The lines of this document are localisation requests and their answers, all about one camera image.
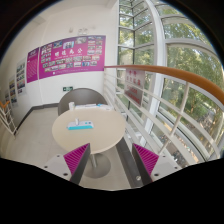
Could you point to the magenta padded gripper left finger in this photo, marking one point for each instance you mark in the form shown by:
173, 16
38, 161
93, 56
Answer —
76, 161

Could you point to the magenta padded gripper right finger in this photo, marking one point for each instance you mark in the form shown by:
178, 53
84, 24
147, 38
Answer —
145, 161

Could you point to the white charger plug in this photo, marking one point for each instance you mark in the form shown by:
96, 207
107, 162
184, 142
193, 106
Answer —
76, 121

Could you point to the white blue power strip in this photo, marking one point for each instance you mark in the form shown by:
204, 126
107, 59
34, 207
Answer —
80, 126

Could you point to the round beige table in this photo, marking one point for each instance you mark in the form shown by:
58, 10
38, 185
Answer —
109, 129

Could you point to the white metal railing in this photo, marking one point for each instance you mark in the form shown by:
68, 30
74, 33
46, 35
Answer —
175, 118

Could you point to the small white box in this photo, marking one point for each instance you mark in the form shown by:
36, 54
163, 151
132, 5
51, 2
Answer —
71, 106

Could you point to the white papers on table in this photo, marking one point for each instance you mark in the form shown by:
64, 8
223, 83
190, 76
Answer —
91, 106

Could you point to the grey curved chair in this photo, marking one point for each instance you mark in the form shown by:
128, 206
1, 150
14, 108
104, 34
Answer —
80, 96

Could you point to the green exit sign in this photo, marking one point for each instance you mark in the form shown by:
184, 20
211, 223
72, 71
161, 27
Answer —
67, 88

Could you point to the red white notice sign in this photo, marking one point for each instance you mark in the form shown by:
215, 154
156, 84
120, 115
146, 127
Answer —
134, 85

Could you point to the white rack with orange top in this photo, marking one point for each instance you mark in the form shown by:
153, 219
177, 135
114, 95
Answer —
6, 118

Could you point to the orange wooden handrail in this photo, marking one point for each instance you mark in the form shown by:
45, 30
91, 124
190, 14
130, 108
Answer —
190, 77

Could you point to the narrow magenta wall poster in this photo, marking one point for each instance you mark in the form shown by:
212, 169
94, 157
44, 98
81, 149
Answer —
32, 65

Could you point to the large magenta wall poster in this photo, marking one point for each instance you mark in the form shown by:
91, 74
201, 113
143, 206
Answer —
72, 55

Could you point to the white photo wall poster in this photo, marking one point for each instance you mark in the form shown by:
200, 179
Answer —
20, 77

